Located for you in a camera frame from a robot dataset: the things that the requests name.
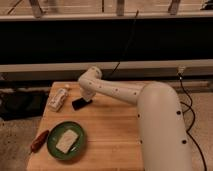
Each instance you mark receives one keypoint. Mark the black eraser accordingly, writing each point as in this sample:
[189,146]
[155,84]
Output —
[80,103]

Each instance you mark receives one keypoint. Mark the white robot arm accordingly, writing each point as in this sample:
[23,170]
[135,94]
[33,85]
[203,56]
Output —
[161,124]

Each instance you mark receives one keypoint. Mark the white sponge block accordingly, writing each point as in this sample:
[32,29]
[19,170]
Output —
[66,141]

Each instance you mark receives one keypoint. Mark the green plate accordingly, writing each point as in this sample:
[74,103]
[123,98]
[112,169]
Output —
[56,134]

